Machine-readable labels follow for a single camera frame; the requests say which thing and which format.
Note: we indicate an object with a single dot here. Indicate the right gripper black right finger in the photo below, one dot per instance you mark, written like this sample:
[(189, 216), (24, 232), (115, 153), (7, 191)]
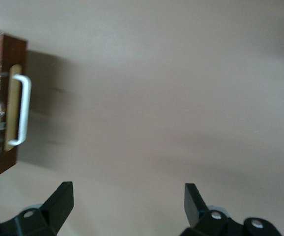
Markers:
[(206, 223)]

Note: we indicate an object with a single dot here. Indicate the light wood drawer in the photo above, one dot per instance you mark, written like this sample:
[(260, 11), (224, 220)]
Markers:
[(14, 54)]

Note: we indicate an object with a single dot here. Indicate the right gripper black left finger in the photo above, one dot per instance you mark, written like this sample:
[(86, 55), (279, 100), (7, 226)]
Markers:
[(48, 216)]

